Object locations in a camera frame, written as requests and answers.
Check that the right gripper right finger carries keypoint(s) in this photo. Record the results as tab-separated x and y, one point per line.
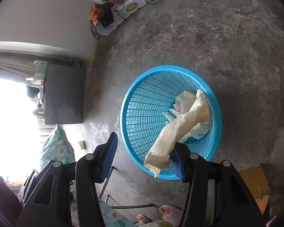
177	160

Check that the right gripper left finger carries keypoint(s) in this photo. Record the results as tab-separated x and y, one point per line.
107	155

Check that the brown paper bag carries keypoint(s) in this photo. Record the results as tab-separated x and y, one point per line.
157	159

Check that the floral teal quilt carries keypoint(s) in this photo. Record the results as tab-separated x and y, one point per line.
57	147

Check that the crumpled white plastic bag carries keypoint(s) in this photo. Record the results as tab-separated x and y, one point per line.
195	123

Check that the person foot pink slipper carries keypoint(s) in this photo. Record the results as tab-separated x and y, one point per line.
171	214

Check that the blue plastic mesh basket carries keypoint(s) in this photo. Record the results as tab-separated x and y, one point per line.
151	95

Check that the dark bag on cabinet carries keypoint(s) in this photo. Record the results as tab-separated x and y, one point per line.
33	93

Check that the green plastic crate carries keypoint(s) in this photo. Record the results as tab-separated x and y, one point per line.
40	70

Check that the orange black bag pile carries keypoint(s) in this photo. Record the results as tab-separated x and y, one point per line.
101	17

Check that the white printed cardboard box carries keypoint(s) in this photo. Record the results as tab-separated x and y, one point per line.
121	10

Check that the metal folding frame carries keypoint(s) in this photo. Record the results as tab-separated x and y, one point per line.
122	195

